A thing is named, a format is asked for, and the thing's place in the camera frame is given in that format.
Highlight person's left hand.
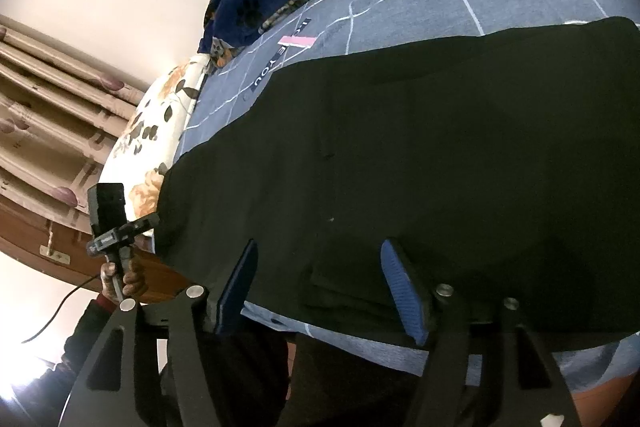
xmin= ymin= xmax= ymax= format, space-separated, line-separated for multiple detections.
xmin=100 ymin=257 xmax=147 ymax=304

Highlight black pants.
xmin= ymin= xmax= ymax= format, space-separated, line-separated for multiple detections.
xmin=155 ymin=16 xmax=640 ymax=343

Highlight orange mattress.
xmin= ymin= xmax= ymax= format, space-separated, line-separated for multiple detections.
xmin=570 ymin=367 xmax=640 ymax=427

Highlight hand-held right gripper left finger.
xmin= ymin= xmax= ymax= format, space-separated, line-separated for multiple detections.
xmin=62 ymin=239 xmax=258 ymax=427

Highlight white floral pillow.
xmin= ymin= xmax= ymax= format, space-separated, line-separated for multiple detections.
xmin=102 ymin=54 xmax=211 ymax=253

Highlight brown wooden bed frame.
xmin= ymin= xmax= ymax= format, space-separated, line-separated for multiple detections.
xmin=0 ymin=194 xmax=201 ymax=305

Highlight person's dark clothing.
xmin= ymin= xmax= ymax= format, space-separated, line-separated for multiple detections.
xmin=160 ymin=327 xmax=436 ymax=427

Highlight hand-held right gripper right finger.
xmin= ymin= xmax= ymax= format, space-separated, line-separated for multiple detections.
xmin=380 ymin=239 xmax=583 ymax=427

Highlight beige patterned curtain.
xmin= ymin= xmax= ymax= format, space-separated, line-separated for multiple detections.
xmin=0 ymin=14 xmax=151 ymax=238

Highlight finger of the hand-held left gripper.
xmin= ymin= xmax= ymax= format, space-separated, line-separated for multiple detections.
xmin=127 ymin=214 xmax=161 ymax=238

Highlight black cable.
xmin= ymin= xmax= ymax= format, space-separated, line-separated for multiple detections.
xmin=20 ymin=274 xmax=106 ymax=344

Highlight person's left forearm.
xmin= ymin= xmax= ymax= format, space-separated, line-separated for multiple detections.
xmin=60 ymin=291 xmax=126 ymax=370

